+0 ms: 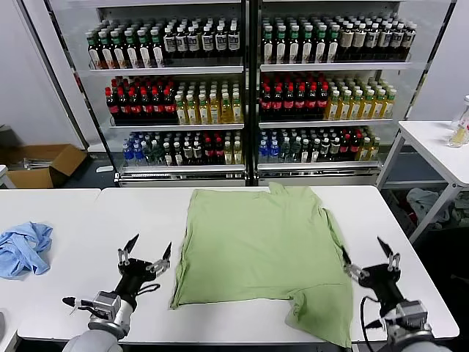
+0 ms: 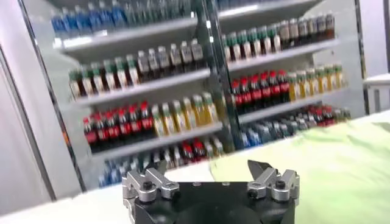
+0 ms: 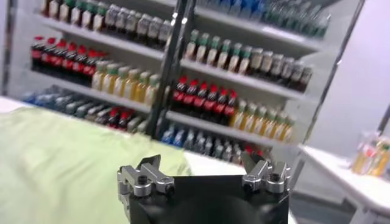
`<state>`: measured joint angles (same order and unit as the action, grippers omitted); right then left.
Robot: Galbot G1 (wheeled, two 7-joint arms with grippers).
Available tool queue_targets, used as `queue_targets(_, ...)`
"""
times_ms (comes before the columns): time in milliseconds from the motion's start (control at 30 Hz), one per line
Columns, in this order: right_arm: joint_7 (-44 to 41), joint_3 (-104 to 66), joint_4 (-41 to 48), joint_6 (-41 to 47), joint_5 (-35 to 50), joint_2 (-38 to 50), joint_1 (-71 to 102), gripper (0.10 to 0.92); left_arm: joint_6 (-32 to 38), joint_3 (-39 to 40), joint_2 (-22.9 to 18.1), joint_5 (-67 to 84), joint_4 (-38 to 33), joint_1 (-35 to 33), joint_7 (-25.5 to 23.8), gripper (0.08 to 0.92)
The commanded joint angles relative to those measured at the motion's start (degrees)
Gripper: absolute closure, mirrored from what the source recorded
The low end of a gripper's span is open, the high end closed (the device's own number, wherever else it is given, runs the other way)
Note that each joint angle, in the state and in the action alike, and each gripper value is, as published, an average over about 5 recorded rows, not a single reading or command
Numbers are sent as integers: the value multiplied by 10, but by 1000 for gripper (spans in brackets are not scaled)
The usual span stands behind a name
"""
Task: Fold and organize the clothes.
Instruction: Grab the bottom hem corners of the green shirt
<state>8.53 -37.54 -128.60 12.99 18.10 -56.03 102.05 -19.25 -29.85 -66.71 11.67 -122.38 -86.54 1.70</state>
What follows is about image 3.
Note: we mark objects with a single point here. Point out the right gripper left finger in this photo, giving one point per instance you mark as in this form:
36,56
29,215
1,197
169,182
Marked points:
152,178

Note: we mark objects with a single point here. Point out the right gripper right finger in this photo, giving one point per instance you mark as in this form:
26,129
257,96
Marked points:
262,176

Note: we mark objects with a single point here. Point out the light green polo shirt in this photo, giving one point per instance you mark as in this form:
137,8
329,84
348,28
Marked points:
61,167

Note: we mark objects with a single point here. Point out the yellow juice bottle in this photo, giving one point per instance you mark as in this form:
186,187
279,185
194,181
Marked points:
99,76
151,91
250,118
109,79
142,88
238,115
288,131
260,121
121,82
270,124
131,85
279,127

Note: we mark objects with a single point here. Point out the red cap cola bottle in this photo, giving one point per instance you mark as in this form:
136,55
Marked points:
221,106
190,96
230,108
200,100
69,62
179,93
48,56
58,59
211,103
37,54
80,65
90,69

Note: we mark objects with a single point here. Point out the white side table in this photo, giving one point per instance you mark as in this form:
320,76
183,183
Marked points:
350,179

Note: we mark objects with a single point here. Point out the drink cooler shelf unit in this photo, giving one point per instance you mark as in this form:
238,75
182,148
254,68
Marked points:
243,80
122,45

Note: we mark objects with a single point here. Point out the clear bottle yellow contents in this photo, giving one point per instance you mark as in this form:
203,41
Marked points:
382,158
362,158

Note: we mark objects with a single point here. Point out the glass cooler door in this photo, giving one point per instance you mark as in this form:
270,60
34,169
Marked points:
325,91

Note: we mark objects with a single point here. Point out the dark bottle tan label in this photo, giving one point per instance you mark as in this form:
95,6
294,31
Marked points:
256,62
266,65

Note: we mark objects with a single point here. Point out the green cap tea bottle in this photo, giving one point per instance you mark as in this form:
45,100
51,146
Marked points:
245,61
224,54
192,45
76,13
87,16
54,8
213,51
99,19
234,58
65,11
202,48

